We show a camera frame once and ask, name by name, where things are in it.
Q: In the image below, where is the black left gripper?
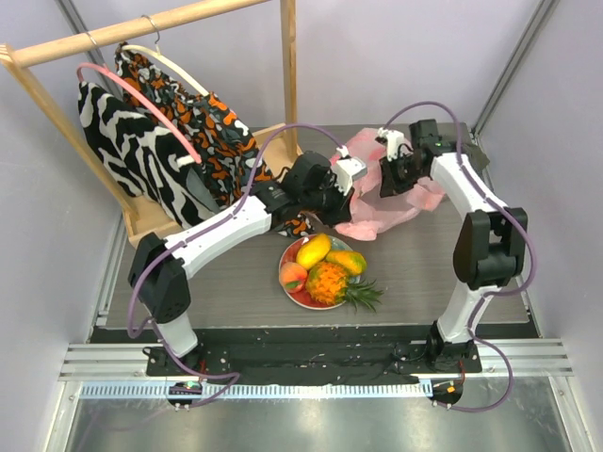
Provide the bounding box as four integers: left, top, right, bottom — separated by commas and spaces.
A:
301, 174, 354, 230

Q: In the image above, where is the pink plastic bag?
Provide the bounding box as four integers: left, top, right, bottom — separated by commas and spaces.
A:
334, 128, 445, 241

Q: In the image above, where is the fake yellow mango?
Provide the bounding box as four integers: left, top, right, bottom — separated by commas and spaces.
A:
296, 234, 332, 270

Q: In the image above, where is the fake orange mango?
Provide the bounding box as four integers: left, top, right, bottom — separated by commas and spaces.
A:
325, 250, 367, 276

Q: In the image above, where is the olive green cloth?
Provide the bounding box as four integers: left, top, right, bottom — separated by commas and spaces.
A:
463, 143, 490, 176

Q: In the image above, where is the fake peach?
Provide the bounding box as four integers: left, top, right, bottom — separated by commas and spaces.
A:
279, 262, 308, 293

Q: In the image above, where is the fake pineapple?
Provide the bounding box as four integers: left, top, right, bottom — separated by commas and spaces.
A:
305, 262, 383, 313

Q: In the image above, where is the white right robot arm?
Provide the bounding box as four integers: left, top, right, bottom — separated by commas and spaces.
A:
376, 120, 528, 372

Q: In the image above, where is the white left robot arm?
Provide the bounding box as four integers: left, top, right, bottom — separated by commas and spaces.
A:
128, 152, 367, 376

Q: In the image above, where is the orange black patterned garment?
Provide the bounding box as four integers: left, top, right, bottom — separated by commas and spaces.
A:
114, 42, 312, 239

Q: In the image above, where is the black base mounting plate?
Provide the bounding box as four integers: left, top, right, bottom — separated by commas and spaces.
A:
145, 327, 484, 387

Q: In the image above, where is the wooden clothes rack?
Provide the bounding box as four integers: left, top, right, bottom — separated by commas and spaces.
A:
1, 1, 302, 246

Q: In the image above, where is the black white zebra garment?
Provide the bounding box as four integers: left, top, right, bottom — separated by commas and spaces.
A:
77, 81, 220, 229

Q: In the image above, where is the cream plastic hanger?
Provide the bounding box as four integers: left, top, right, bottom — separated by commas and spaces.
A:
122, 44, 209, 96

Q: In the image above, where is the pink plastic hanger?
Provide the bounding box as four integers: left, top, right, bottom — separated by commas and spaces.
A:
76, 62, 202, 167

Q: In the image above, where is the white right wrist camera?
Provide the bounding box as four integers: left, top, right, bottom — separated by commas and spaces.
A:
375, 127, 406, 162

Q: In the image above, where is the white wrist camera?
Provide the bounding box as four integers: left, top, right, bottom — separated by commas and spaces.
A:
331, 146, 367, 195
375, 127, 406, 162

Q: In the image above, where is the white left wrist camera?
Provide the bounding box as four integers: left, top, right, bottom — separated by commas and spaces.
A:
331, 146, 367, 195

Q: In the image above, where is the white perforated cable tray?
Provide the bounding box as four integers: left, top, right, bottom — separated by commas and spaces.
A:
80, 379, 432, 400

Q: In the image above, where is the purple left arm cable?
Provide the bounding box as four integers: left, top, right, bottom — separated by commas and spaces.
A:
126, 122, 352, 409

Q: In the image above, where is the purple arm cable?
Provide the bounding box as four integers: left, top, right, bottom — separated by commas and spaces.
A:
376, 101, 538, 413
126, 122, 352, 409

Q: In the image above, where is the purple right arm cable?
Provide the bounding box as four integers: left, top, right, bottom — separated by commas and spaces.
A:
376, 101, 538, 413

